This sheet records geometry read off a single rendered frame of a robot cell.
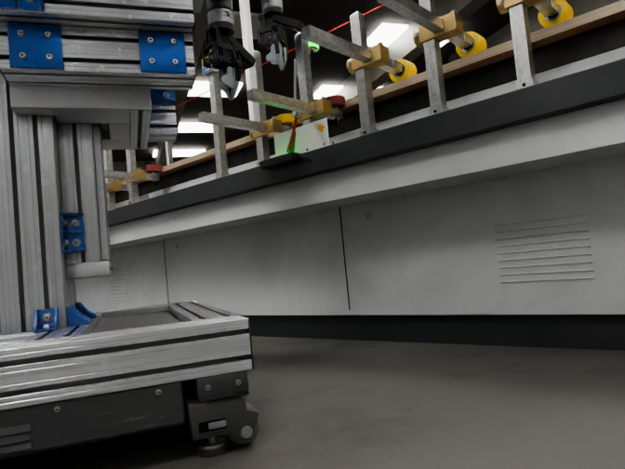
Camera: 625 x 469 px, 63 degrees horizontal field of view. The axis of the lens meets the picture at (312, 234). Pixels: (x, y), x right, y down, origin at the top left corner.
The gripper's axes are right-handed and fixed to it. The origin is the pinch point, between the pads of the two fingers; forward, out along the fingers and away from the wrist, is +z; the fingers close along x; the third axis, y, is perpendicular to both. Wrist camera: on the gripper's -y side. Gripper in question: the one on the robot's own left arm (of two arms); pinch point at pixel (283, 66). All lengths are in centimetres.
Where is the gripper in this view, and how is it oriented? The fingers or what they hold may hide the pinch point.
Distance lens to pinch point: 187.8
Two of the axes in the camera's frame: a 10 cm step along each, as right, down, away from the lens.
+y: -9.2, 1.1, 3.7
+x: -3.8, -0.2, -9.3
